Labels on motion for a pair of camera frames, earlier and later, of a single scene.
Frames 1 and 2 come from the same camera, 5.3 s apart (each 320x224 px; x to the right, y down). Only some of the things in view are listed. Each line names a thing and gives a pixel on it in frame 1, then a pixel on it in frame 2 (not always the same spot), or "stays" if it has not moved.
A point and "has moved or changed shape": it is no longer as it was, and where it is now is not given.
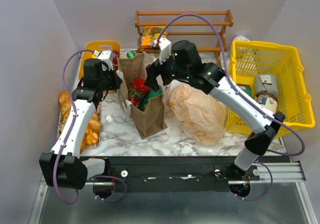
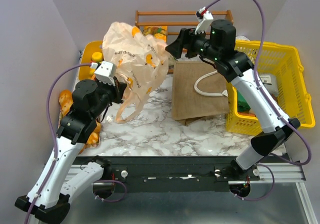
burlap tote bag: x=152 y=119 -> x=199 y=91
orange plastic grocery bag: x=202 y=116 -> x=137 y=58
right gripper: x=155 y=69 -> x=186 y=42
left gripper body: x=115 y=79 -> x=119 y=92
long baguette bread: x=65 y=103 stays
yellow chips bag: x=151 y=34 stays
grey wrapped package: x=266 y=83 stays
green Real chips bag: x=151 y=94 has moved or changed shape
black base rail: x=176 y=173 stays
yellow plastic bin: x=97 y=45 stays
